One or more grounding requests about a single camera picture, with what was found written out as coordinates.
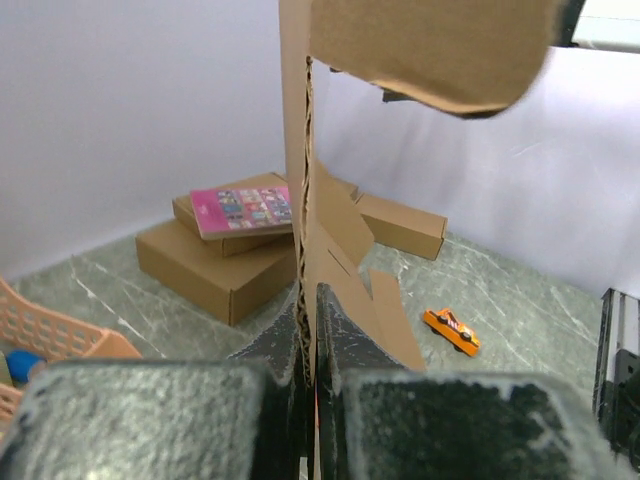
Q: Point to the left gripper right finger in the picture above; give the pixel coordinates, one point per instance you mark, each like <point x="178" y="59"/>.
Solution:
<point x="380" y="420"/>

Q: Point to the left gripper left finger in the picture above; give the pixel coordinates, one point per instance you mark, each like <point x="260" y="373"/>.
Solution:
<point x="238" y="418"/>

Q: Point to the large cardboard box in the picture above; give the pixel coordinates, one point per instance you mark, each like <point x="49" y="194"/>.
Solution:
<point x="229" y="288"/>
<point x="463" y="58"/>

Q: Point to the large bottom cardboard box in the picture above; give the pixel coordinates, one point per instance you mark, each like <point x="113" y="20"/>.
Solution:
<point x="229" y="288"/>

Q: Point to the folded cardboard box middle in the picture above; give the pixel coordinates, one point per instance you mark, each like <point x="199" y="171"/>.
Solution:
<point x="398" y="226"/>

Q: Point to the orange toy car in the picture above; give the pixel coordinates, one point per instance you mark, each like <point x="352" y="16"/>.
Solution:
<point x="446" y="324"/>

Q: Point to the pink paperback book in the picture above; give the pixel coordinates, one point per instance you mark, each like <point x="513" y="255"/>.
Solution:
<point x="241" y="212"/>

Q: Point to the peach plastic file organizer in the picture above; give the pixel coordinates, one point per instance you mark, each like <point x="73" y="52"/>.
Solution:
<point x="34" y="337"/>

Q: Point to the aluminium mounting rail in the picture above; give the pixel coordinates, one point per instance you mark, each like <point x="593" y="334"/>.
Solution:
<point x="616" y="388"/>

